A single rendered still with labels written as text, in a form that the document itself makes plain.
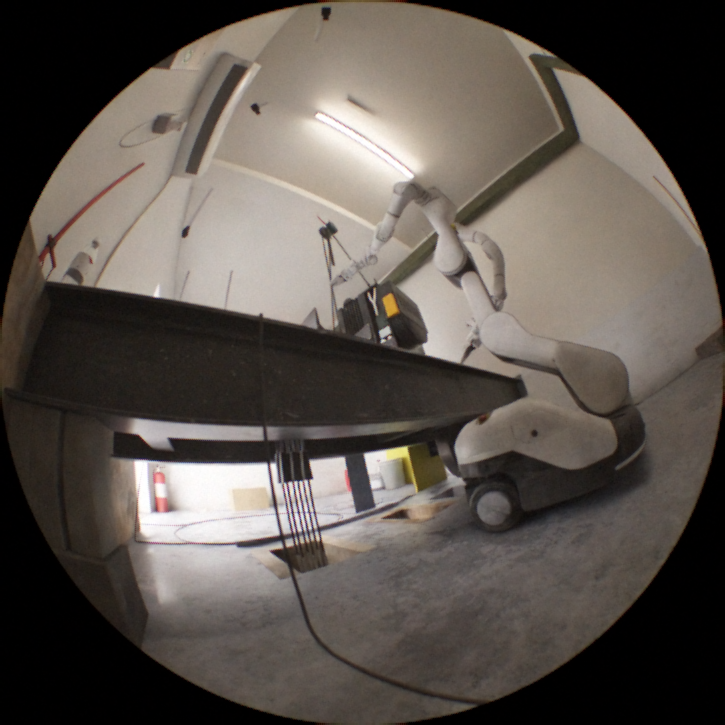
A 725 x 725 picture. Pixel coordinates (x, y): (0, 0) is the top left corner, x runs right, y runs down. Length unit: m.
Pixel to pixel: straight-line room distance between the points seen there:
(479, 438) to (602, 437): 0.34
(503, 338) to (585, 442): 0.44
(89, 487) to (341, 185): 2.83
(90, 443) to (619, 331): 2.69
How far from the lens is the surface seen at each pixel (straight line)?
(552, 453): 0.67
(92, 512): 0.50
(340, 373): 0.68
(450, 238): 1.16
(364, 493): 1.82
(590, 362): 0.84
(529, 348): 0.85
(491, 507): 0.75
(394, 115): 2.73
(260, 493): 2.97
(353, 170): 2.77
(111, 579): 0.50
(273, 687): 0.43
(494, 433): 0.69
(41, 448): 0.55
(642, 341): 2.39
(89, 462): 0.50
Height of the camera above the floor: 0.31
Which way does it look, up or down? 25 degrees up
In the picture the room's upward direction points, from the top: 13 degrees counter-clockwise
